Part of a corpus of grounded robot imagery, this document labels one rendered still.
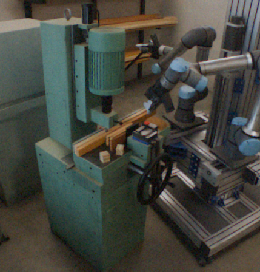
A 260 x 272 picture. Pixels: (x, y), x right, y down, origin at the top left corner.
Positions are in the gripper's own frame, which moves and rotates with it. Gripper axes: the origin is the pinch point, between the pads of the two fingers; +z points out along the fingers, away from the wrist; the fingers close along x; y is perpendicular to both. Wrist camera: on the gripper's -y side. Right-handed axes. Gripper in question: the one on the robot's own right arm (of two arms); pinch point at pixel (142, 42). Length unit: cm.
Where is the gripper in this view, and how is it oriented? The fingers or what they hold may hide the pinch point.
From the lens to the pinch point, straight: 239.1
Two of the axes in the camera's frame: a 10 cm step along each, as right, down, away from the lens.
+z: -6.9, -3.9, 6.1
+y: 0.7, 8.0, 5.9
